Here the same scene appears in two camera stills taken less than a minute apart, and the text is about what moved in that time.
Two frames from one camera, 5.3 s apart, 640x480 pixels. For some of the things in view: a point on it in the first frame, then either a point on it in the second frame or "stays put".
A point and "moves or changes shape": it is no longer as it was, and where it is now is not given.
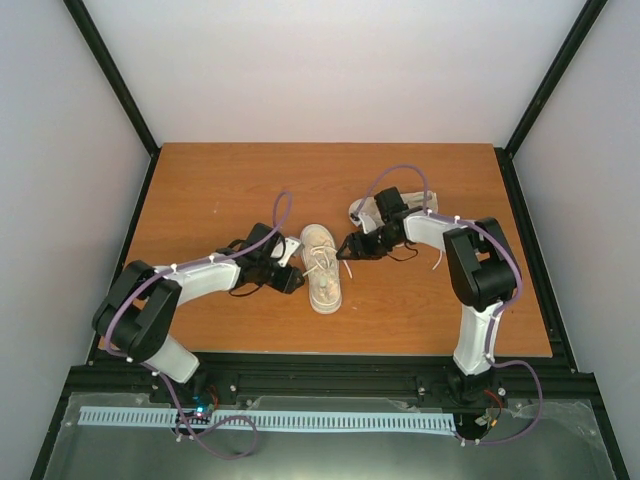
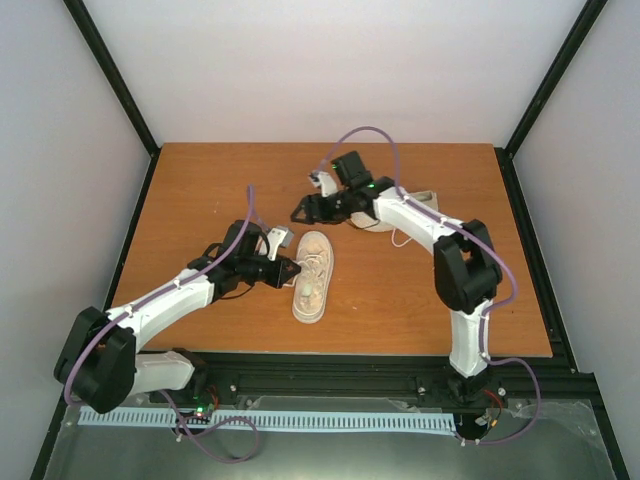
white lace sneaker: (319, 255) moves or changes shape
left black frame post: (109, 68) stays put
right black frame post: (509, 172) stays put
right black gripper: (360, 250) to (320, 215)
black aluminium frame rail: (549, 380) stays put
